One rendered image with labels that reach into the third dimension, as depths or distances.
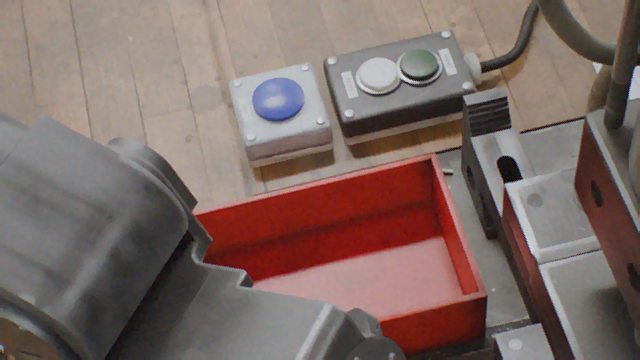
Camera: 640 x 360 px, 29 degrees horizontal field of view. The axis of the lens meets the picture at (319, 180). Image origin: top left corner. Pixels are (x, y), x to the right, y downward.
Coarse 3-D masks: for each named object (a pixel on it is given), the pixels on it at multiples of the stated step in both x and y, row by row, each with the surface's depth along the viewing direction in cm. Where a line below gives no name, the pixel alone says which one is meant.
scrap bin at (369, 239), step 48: (288, 192) 86; (336, 192) 87; (384, 192) 88; (432, 192) 89; (240, 240) 89; (288, 240) 90; (336, 240) 90; (384, 240) 89; (432, 240) 89; (288, 288) 88; (336, 288) 87; (384, 288) 87; (432, 288) 87; (480, 288) 80; (384, 336) 81; (432, 336) 83; (480, 336) 84
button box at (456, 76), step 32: (448, 32) 97; (352, 64) 96; (448, 64) 95; (480, 64) 96; (352, 96) 94; (384, 96) 94; (416, 96) 93; (448, 96) 93; (352, 128) 93; (384, 128) 94; (416, 128) 95
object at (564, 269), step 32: (512, 192) 63; (544, 192) 62; (512, 224) 63; (544, 224) 61; (576, 224) 61; (544, 256) 55; (576, 256) 55; (544, 288) 55; (576, 288) 55; (608, 288) 54; (544, 320) 61; (576, 320) 54; (608, 320) 53; (576, 352) 53; (608, 352) 53
